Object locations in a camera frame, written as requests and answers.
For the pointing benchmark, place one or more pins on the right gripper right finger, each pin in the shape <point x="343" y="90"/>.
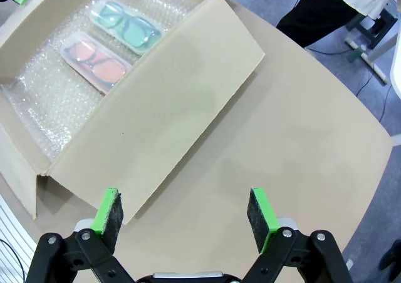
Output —
<point x="291" y="258"/>

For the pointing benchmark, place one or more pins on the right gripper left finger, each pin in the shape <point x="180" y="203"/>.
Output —
<point x="94" y="258"/>

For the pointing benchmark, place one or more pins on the orange glasses case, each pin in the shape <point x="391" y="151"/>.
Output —
<point x="75" y="64"/>

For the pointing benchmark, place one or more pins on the mint green glasses case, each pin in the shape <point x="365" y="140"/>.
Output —
<point x="138" y="45"/>

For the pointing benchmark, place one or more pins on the open cardboard shipping box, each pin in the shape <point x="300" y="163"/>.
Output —
<point x="156" y="117"/>

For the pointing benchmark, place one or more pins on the white ribbed panel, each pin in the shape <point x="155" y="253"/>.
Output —
<point x="12" y="233"/>

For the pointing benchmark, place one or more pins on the black shoe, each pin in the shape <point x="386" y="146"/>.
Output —
<point x="391" y="255"/>

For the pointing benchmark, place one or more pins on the clear bubble wrap sheet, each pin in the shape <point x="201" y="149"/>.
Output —
<point x="50" y="107"/>

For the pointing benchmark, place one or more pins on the person in white lab coat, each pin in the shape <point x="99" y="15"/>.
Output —
<point x="313" y="13"/>

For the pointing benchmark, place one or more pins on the dark frame eyeglasses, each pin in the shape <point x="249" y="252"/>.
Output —
<point x="94" y="62"/>
<point x="125" y="26"/>

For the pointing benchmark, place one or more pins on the dark green metal frame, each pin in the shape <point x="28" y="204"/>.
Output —
<point x="360" y="49"/>

